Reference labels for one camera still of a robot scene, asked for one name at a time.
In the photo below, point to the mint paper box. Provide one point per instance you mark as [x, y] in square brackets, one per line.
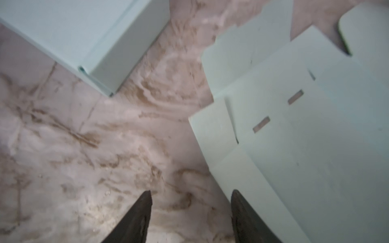
[100, 42]

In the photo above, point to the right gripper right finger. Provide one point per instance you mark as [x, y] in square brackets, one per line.
[247, 225]

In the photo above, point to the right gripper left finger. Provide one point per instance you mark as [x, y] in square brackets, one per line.
[133, 227]

